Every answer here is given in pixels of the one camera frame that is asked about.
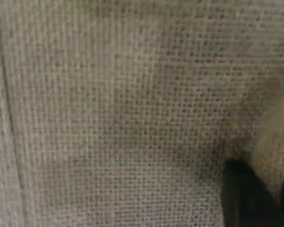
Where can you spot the brown jute tote bag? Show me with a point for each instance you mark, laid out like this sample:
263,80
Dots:
109,94

